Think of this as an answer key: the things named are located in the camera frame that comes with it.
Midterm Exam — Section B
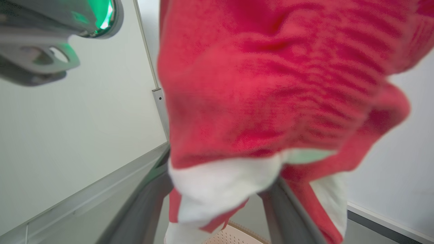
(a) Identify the white and black baseboard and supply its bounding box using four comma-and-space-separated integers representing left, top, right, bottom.
347, 201, 434, 244

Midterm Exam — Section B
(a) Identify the grey left gripper green band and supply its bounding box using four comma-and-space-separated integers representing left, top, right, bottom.
0, 0, 124, 87

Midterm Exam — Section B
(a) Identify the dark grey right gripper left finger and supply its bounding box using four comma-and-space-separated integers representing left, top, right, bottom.
97, 146, 174, 244

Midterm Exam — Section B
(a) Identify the cream perforated laundry basket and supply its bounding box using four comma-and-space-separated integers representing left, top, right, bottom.
203, 222, 271, 244

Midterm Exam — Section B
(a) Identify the red and white garment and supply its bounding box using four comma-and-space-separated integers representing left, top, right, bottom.
158, 0, 434, 244

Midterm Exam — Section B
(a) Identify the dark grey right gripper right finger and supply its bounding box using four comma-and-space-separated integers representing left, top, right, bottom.
259, 177, 328, 244

